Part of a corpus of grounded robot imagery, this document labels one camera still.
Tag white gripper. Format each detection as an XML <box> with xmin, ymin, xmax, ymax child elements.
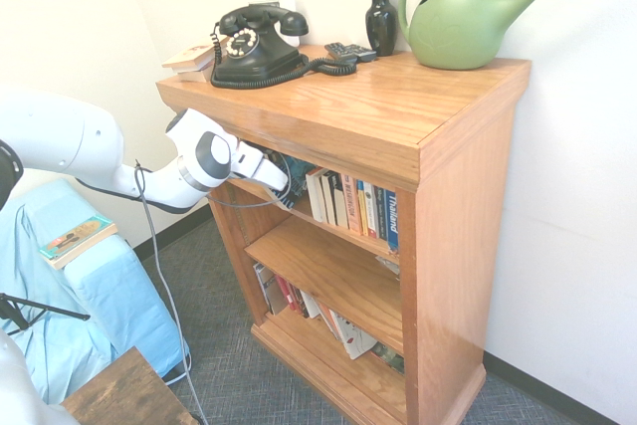
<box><xmin>230</xmin><ymin>140</ymin><xmax>292</xmax><ymax>194</ymax></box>

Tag blue cover paperback book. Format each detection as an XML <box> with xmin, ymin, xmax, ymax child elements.
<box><xmin>268</xmin><ymin>151</ymin><xmax>320</xmax><ymax>213</ymax></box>

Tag stacked books behind telephone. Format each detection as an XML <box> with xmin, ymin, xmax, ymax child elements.
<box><xmin>160</xmin><ymin>43</ymin><xmax>221</xmax><ymax>73</ymax></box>

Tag plain white spine book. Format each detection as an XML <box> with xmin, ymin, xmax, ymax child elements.
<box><xmin>305</xmin><ymin>166</ymin><xmax>328</xmax><ymax>224</ymax></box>

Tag white and black spine book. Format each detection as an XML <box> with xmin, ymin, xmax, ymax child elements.
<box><xmin>328</xmin><ymin>171</ymin><xmax>350</xmax><ymax>230</ymax></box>

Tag salmon spine book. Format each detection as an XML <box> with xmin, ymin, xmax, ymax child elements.
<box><xmin>341</xmin><ymin>174</ymin><xmax>363</xmax><ymax>236</ymax></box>

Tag black rotary telephone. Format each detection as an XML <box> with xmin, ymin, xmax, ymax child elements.
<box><xmin>208</xmin><ymin>20</ymin><xmax>360</xmax><ymax>92</ymax></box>

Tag yellow spine book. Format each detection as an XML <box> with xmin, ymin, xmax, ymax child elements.
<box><xmin>355</xmin><ymin>179</ymin><xmax>371</xmax><ymax>239</ymax></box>

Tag black rotary telephone base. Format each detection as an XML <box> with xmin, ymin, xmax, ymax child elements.
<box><xmin>210</xmin><ymin>26</ymin><xmax>303</xmax><ymax>84</ymax></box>

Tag plain paperback book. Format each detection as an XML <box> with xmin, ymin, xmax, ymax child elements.
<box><xmin>175</xmin><ymin>63</ymin><xmax>216</xmax><ymax>85</ymax></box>

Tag white spine book blue print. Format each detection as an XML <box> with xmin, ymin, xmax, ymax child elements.
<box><xmin>362</xmin><ymin>181</ymin><xmax>381</xmax><ymax>240</ymax></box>

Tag thin black and white magazine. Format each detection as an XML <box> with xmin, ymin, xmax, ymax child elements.
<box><xmin>252</xmin><ymin>261</ymin><xmax>277</xmax><ymax>318</ymax></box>

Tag red spine book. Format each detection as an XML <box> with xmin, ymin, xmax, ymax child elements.
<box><xmin>273</xmin><ymin>273</ymin><xmax>301</xmax><ymax>316</ymax></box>

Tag navy spine book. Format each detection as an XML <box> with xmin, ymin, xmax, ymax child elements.
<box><xmin>372</xmin><ymin>186</ymin><xmax>390</xmax><ymax>243</ymax></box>

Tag tan book black spine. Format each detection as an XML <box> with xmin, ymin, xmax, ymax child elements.
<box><xmin>265</xmin><ymin>278</ymin><xmax>291</xmax><ymax>318</ymax></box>

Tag brown orange spine book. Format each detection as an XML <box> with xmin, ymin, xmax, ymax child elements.
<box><xmin>286</xmin><ymin>284</ymin><xmax>308</xmax><ymax>319</ymax></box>

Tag blue Thailand guide book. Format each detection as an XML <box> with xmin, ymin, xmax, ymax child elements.
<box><xmin>384</xmin><ymin>190</ymin><xmax>401</xmax><ymax>254</ymax></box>

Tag black remote control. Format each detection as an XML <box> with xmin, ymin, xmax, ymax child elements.
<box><xmin>323</xmin><ymin>41</ymin><xmax>360</xmax><ymax>62</ymax></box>
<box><xmin>342</xmin><ymin>44</ymin><xmax>378</xmax><ymax>64</ymax></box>

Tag small white book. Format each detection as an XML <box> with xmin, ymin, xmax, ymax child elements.
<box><xmin>300</xmin><ymin>290</ymin><xmax>321</xmax><ymax>320</ymax></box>

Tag black telephone handset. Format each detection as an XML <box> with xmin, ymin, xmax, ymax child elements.
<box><xmin>218</xmin><ymin>3</ymin><xmax>311</xmax><ymax>38</ymax></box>

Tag pale cover magazine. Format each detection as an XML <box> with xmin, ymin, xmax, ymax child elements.
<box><xmin>374</xmin><ymin>254</ymin><xmax>401</xmax><ymax>278</ymax></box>

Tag thin white booklet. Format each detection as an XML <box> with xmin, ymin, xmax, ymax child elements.
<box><xmin>316</xmin><ymin>299</ymin><xmax>342</xmax><ymax>342</ymax></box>

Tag wooden bookshelf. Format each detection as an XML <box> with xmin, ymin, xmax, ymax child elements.
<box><xmin>155</xmin><ymin>44</ymin><xmax>532</xmax><ymax>425</ymax></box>

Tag black glossy vase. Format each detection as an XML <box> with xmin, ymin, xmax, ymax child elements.
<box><xmin>364</xmin><ymin>0</ymin><xmax>400</xmax><ymax>58</ymax></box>

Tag white book red lips print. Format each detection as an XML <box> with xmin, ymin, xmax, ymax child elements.
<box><xmin>327</xmin><ymin>310</ymin><xmax>378</xmax><ymax>361</ymax></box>

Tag teal cover paperback book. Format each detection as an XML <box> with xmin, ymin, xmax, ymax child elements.
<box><xmin>38</xmin><ymin>214</ymin><xmax>119</xmax><ymax>272</ymax></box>

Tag light blue covered chair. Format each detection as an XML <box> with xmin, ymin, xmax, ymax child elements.
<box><xmin>0</xmin><ymin>177</ymin><xmax>193</xmax><ymax>404</ymax></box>

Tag dark floral cover book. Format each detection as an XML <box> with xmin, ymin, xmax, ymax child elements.
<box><xmin>369</xmin><ymin>340</ymin><xmax>406</xmax><ymax>377</ymax></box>

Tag green plastic watering can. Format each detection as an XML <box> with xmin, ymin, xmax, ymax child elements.
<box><xmin>397</xmin><ymin>0</ymin><xmax>604</xmax><ymax>71</ymax></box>

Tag black tripod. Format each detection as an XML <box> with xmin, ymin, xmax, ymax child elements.
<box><xmin>0</xmin><ymin>292</ymin><xmax>93</xmax><ymax>342</ymax></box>

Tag rustic brown wooden table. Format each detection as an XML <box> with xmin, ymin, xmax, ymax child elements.
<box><xmin>61</xmin><ymin>344</ymin><xmax>201</xmax><ymax>425</ymax></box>

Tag black wall baseboard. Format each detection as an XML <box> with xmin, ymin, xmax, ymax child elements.
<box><xmin>484</xmin><ymin>349</ymin><xmax>637</xmax><ymax>425</ymax></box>
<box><xmin>132</xmin><ymin>202</ymin><xmax>213</xmax><ymax>263</ymax></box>

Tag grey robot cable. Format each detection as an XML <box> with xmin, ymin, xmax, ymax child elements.
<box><xmin>133</xmin><ymin>157</ymin><xmax>288</xmax><ymax>425</ymax></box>

